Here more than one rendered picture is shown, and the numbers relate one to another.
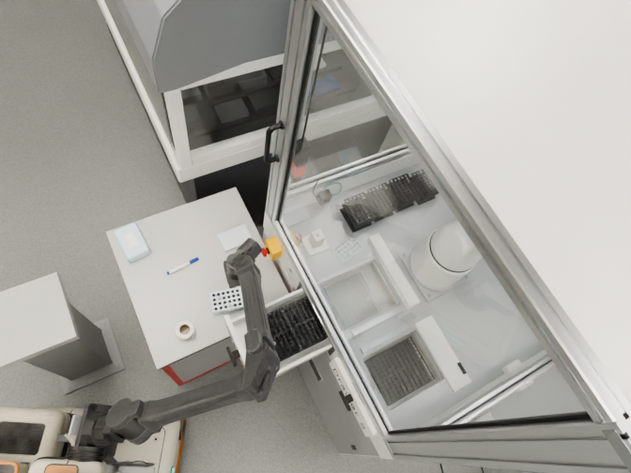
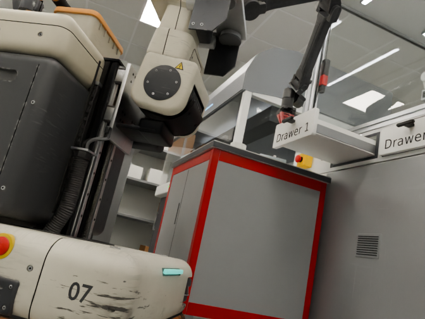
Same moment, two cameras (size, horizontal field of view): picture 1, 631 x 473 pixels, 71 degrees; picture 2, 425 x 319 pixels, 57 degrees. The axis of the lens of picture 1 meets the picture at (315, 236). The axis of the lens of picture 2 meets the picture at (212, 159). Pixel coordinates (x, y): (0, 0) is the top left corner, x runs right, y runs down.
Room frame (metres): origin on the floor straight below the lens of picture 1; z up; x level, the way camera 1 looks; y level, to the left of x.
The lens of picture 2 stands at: (-1.18, -0.31, 0.30)
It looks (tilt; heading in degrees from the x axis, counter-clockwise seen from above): 14 degrees up; 27
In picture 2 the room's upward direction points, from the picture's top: 12 degrees clockwise
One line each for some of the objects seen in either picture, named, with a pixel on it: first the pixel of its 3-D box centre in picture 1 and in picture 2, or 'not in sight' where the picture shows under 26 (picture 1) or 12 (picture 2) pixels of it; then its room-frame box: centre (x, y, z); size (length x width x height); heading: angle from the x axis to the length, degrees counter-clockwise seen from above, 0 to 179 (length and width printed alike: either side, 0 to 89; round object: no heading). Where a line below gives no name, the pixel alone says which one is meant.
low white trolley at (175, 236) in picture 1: (206, 296); (229, 245); (0.57, 0.40, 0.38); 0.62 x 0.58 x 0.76; 46
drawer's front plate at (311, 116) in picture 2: (241, 353); (294, 130); (0.29, 0.10, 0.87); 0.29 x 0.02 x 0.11; 46
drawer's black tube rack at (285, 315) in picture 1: (290, 329); not in sight; (0.43, -0.04, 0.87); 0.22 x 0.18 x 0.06; 136
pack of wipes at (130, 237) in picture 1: (132, 241); not in sight; (0.56, 0.70, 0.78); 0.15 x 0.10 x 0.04; 51
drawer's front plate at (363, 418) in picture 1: (351, 396); (412, 135); (0.28, -0.33, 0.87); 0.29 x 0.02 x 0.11; 46
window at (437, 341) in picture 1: (363, 271); (377, 29); (0.49, -0.15, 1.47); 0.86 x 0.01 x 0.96; 46
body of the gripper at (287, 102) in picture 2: (235, 269); (286, 106); (0.51, 0.22, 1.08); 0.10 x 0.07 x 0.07; 36
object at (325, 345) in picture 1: (292, 329); (335, 146); (0.44, -0.04, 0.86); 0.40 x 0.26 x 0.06; 136
